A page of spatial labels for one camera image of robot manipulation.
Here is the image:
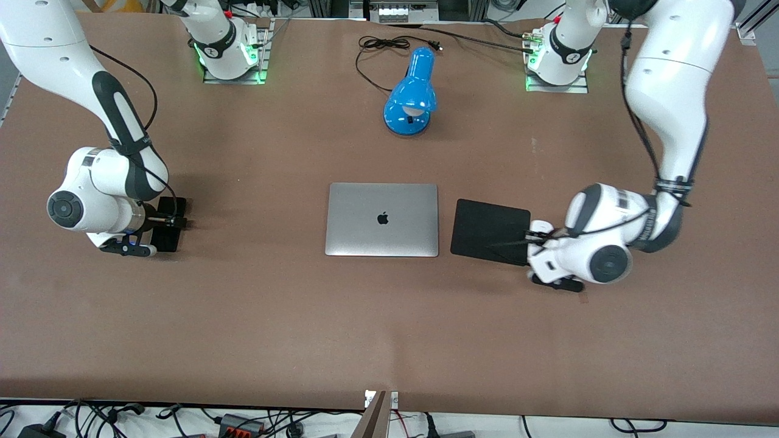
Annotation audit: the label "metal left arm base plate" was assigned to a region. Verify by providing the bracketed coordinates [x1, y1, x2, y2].
[524, 29, 591, 94]

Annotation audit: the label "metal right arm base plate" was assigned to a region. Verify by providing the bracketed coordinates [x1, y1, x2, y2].
[202, 17, 276, 85]

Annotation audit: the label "grey connector block orange levers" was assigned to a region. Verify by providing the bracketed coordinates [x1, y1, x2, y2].
[218, 414, 267, 438]

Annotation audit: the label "perforated metal table rail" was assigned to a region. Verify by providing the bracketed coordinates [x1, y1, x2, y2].
[0, 72, 24, 130]

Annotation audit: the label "black power adapter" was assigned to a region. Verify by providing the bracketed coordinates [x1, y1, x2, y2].
[18, 423, 66, 438]

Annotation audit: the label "black lamp power cord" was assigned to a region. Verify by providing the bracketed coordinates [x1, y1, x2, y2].
[355, 35, 443, 94]

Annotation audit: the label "black mouse pad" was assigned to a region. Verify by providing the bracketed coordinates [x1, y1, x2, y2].
[450, 198, 531, 266]

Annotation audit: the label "black looped floor cable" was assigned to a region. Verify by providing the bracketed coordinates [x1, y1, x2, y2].
[610, 417, 668, 434]

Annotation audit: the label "white power strip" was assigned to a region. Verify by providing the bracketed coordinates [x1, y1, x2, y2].
[377, 0, 424, 24]

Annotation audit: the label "blue desk lamp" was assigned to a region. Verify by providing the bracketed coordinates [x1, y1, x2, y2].
[383, 47, 438, 136]

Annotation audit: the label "wooden beam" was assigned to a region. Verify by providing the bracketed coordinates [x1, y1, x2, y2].
[350, 391, 388, 438]

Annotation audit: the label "black tangled floor cable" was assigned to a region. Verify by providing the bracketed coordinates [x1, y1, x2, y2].
[0, 398, 150, 438]

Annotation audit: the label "silver closed laptop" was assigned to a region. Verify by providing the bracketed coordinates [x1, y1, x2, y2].
[324, 182, 439, 258]

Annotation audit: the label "black cable to arm base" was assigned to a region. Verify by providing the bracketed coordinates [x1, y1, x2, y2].
[389, 19, 539, 54]

